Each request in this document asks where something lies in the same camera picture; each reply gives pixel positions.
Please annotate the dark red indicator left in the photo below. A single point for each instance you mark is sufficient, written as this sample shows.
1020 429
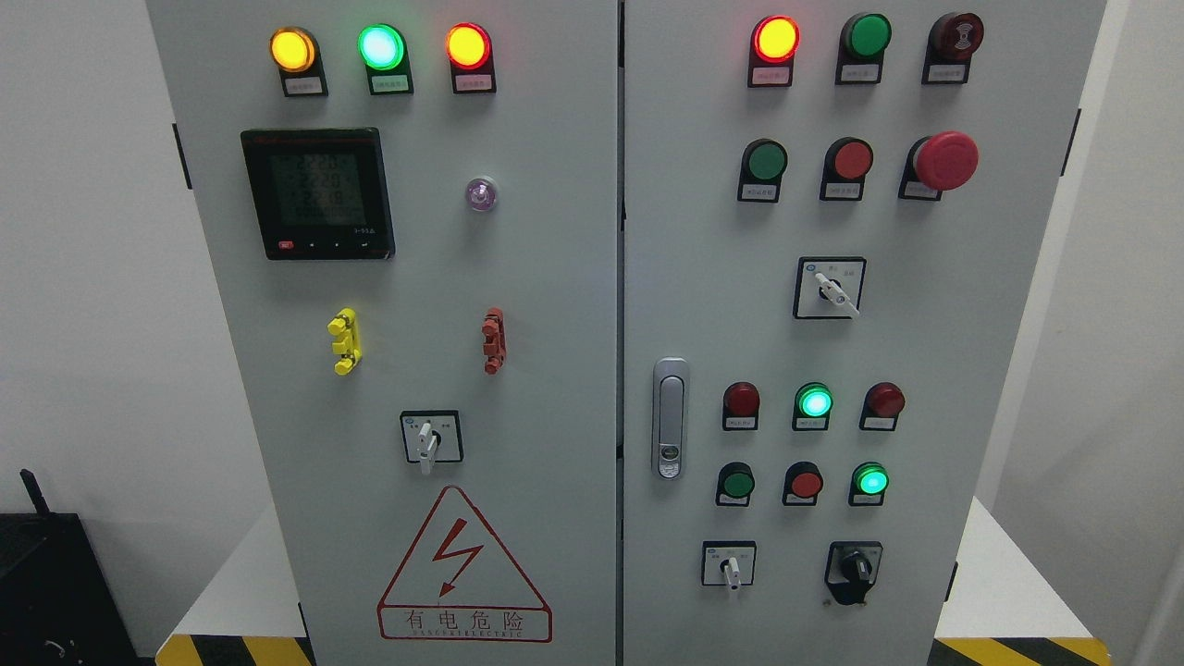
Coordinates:
740 407

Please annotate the green push button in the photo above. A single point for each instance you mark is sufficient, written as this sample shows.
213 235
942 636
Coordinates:
735 484
761 170

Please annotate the red lit indicator light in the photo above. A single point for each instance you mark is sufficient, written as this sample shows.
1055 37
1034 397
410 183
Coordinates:
472 65

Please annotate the grey right cabinet door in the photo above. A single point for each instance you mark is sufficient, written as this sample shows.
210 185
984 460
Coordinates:
713 281

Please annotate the white rotary switch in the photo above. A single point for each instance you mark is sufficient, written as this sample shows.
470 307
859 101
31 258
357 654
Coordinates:
829 287
728 563

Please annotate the yellow indicator light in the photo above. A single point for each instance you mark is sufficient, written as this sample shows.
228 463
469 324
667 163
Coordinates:
299 62

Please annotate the red push button lower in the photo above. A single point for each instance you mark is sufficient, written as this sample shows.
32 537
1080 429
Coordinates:
802 484

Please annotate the green lit button lower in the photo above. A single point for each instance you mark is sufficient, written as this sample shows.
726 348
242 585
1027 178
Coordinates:
868 484

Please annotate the white rotary switch upper right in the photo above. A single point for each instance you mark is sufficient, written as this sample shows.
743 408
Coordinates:
829 287

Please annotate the red lit light right door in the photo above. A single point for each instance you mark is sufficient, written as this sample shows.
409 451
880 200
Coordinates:
772 51

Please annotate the clear round light bulb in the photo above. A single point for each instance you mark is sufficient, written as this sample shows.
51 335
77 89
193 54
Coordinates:
481 194

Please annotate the red electric hazard sticker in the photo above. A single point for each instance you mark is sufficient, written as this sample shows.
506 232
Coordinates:
458 582

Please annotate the red push button upper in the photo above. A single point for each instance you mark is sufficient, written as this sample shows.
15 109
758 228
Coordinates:
845 167

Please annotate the black digital power meter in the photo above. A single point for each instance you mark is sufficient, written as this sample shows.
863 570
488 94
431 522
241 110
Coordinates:
320 193

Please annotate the grey left cabinet door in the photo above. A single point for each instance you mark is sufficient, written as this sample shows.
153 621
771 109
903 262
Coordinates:
539 436

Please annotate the green push button upper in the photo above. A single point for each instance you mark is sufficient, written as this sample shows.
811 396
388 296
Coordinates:
761 170

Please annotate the red push button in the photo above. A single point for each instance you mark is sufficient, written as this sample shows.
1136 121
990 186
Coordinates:
845 167
802 484

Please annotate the white rotary switch lower right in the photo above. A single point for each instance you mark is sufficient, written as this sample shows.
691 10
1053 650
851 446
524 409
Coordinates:
728 563

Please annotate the green lit indicator middle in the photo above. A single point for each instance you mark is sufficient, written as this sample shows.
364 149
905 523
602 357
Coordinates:
812 407

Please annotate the white rotary switch door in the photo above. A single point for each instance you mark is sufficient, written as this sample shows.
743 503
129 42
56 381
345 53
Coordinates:
432 438

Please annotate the green unlit top indicator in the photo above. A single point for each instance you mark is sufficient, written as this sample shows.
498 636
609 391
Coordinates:
863 40

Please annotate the black selector knob switch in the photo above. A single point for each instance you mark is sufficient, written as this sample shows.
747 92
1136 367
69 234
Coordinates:
851 570

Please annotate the red emergency stop mushroom button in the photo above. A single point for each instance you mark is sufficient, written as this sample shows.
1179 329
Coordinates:
938 163

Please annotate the yellow terminal connector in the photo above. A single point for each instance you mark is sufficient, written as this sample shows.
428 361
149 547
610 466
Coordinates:
343 328

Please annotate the dark red indicator right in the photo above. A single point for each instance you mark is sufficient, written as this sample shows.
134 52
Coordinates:
882 407

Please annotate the green lit indicator light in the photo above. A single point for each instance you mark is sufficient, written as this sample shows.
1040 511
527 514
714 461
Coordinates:
385 55

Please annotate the white platform with hazard stripes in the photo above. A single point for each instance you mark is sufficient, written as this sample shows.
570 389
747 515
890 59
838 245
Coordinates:
1000 612

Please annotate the silver door latch handle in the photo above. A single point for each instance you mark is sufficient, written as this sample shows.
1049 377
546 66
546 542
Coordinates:
668 417

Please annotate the green push button lower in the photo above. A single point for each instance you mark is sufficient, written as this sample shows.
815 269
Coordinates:
735 484

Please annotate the red terminal connector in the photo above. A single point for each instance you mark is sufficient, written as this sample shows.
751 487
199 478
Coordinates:
494 345

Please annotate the dark red buzzer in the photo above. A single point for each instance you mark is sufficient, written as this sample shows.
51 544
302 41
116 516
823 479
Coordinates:
953 39

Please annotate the black box with antenna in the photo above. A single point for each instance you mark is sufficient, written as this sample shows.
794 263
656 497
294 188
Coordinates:
56 607

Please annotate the grey cabinet door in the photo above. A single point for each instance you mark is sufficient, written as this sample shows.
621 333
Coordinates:
539 436
713 281

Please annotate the dark red indicator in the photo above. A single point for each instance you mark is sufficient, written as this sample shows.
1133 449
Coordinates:
882 407
740 407

